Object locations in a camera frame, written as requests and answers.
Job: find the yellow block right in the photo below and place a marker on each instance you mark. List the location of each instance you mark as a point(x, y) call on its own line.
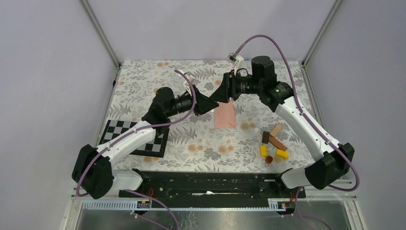
point(281, 154)

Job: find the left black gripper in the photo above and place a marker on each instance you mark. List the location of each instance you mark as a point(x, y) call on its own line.
point(202, 104)

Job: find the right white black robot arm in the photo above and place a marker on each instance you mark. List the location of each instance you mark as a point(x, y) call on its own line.
point(332, 159)

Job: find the left aluminium frame post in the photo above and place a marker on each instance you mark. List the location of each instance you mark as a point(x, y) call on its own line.
point(100, 32)

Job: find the yellow block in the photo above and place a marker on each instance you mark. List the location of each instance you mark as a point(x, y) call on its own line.
point(263, 151)
point(281, 154)

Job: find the white slotted cable duct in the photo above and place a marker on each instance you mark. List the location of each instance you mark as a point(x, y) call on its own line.
point(144, 205)

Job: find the right aluminium frame post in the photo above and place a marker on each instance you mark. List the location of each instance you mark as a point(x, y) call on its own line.
point(329, 18)

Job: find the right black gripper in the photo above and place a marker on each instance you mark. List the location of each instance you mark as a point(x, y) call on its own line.
point(227, 89)

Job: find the aluminium frame post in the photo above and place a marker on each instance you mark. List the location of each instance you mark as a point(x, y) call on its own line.
point(329, 18)
point(100, 32)

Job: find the light wooden block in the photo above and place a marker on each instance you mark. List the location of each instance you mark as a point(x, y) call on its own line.
point(276, 129)

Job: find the reddish brown wooden block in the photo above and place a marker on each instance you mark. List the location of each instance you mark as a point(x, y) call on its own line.
point(277, 144)

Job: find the floral patterned table mat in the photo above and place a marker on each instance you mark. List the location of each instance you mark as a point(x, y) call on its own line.
point(194, 144)

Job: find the yellow block near front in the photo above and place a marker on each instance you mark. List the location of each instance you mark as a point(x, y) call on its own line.
point(263, 151)

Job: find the small brown wooden cylinder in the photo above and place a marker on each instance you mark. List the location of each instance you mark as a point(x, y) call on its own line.
point(269, 159)

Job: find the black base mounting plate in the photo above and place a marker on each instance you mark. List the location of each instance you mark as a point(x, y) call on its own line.
point(214, 189)

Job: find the dark brown wooden block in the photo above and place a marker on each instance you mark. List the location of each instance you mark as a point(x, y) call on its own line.
point(265, 137)

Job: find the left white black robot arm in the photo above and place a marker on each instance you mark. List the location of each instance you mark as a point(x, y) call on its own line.
point(94, 170)

